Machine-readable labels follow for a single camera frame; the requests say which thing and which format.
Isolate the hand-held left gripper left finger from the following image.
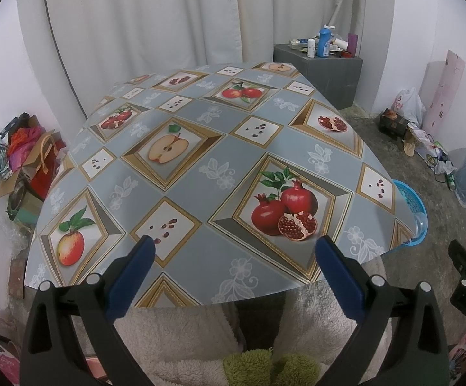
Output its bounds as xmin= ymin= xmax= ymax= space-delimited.
xmin=19 ymin=234 xmax=157 ymax=386

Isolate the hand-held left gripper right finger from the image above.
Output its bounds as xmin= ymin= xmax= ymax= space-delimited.
xmin=314 ymin=234 xmax=451 ymax=386

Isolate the blue plastic basket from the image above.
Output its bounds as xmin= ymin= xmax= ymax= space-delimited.
xmin=389 ymin=179 xmax=430 ymax=255

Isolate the fruit print tablecloth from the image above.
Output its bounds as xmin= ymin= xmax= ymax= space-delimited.
xmin=24 ymin=61 xmax=417 ymax=308

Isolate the white fluffy robe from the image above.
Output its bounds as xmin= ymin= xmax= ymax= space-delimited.
xmin=124 ymin=257 xmax=395 ymax=386

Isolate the small crumpled white bag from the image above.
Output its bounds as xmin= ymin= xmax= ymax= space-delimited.
xmin=434 ymin=157 xmax=457 ymax=176

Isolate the red brick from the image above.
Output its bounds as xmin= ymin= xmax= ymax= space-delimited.
xmin=9 ymin=258 xmax=27 ymax=299

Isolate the red gift bag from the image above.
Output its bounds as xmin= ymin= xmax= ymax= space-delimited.
xmin=30 ymin=130 xmax=68 ymax=200

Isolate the white red plastic bag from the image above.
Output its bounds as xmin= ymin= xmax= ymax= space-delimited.
xmin=409 ymin=126 xmax=433 ymax=146

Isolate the dark round tin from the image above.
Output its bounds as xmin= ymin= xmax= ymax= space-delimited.
xmin=8 ymin=183 xmax=43 ymax=223

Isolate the cardboard box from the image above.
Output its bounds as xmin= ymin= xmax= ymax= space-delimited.
xmin=0 ymin=113 xmax=71 ymax=202

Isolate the black box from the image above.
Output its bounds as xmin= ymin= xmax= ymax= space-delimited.
xmin=379 ymin=108 xmax=410 ymax=140

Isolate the translucent white plastic bag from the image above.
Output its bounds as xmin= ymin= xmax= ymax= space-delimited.
xmin=391 ymin=86 xmax=427 ymax=128

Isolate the red pink cloth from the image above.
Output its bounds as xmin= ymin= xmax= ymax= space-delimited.
xmin=7 ymin=126 xmax=44 ymax=170

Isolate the pink board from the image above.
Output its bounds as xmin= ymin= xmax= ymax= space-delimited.
xmin=422 ymin=50 xmax=466 ymax=130

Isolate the grey cabinet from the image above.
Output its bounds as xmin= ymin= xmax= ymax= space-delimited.
xmin=273 ymin=42 xmax=364 ymax=109

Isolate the blue plastic bottle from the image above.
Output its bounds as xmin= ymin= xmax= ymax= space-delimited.
xmin=317 ymin=24 xmax=334 ymax=59

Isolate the white curtain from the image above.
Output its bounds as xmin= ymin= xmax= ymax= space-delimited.
xmin=16 ymin=0 xmax=397 ymax=122

